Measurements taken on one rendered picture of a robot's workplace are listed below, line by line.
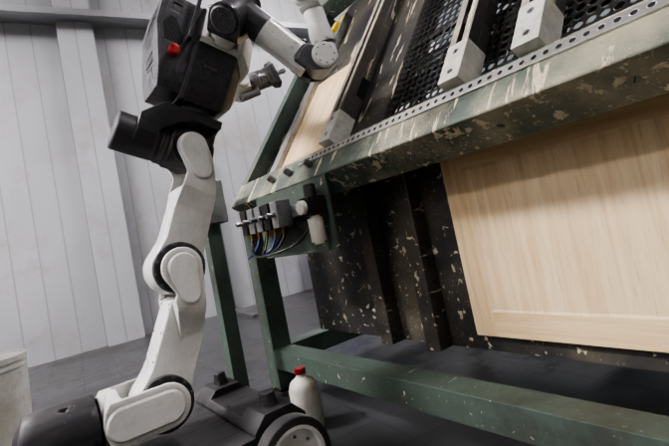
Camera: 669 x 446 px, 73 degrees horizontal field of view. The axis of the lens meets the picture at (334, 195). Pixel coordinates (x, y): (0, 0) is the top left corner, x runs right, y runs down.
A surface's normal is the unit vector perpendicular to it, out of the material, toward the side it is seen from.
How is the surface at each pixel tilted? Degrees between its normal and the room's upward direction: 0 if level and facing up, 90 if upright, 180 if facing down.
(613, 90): 143
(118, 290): 90
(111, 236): 90
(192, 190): 111
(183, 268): 90
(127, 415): 90
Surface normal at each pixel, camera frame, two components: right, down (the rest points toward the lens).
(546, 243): -0.80, 0.12
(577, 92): -0.32, 0.85
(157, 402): 0.57, -0.17
